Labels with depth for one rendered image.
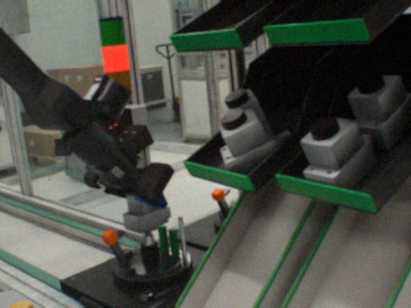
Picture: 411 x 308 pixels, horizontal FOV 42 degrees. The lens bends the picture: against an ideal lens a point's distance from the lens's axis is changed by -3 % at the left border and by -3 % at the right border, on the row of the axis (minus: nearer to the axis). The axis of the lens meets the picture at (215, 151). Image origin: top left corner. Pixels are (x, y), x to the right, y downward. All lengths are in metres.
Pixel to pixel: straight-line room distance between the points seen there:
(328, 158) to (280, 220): 0.22
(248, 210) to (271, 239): 0.06
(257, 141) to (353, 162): 0.12
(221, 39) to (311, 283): 0.31
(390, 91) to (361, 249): 0.20
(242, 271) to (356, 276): 0.17
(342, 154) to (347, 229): 0.18
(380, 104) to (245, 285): 0.30
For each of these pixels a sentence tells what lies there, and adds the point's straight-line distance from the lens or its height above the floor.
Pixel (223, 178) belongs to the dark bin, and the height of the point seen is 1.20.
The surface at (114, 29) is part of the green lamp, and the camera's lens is 1.10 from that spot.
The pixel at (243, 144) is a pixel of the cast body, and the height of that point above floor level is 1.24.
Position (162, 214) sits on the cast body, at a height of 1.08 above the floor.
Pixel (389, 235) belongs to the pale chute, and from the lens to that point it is 0.68.
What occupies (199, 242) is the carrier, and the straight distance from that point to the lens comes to 1.09.
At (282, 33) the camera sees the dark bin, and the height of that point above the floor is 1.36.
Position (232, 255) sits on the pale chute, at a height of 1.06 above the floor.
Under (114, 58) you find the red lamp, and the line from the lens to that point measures 1.10.
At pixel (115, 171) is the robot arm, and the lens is 0.86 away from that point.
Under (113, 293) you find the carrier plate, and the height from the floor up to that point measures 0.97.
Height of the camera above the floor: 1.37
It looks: 13 degrees down
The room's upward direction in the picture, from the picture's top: 6 degrees counter-clockwise
